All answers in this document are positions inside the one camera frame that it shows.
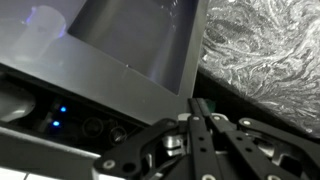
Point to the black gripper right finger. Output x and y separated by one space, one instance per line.
253 153

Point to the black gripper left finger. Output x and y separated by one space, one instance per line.
196 146

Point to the silver black water dispenser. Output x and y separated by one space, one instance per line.
100 76

